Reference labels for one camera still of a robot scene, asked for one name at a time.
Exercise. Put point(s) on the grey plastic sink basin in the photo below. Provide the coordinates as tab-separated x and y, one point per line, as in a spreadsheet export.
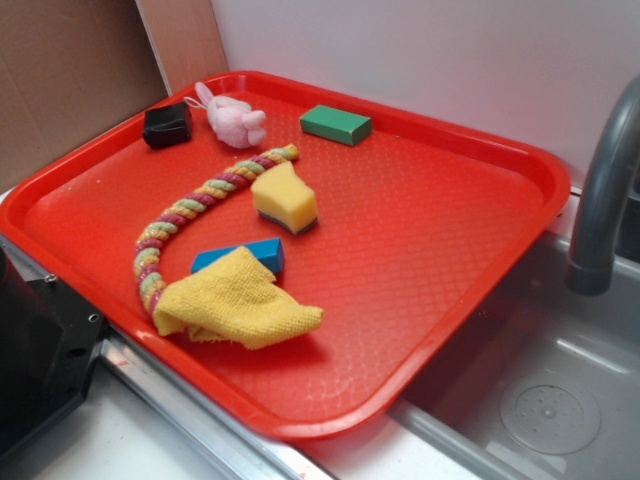
538	382

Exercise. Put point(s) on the green rectangular block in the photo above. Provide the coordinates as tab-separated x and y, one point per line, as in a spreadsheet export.
336	125

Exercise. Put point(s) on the red plastic tray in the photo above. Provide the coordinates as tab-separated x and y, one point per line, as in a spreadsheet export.
417	224

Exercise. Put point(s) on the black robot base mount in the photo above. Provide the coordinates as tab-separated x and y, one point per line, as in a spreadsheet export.
50	340

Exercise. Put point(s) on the multicolour braided rope toy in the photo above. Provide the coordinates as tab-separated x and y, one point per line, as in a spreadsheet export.
154	237

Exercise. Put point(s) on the brown cardboard panel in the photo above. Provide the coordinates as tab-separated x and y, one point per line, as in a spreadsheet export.
70	70

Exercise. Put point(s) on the black cube block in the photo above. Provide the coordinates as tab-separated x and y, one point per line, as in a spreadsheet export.
167	126

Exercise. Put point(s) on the grey sink faucet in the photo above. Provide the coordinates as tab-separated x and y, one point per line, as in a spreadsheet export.
607	220

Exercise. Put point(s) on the blue rectangular block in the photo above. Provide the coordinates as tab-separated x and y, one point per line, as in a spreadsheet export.
269	252

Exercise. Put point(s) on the pink plush bunny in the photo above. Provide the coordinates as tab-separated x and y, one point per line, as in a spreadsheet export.
234	122

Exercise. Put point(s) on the yellow sponge with grey base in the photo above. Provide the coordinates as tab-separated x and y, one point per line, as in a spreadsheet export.
282	196

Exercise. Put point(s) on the yellow microfibre cloth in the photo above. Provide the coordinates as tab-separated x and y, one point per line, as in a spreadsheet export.
234	299

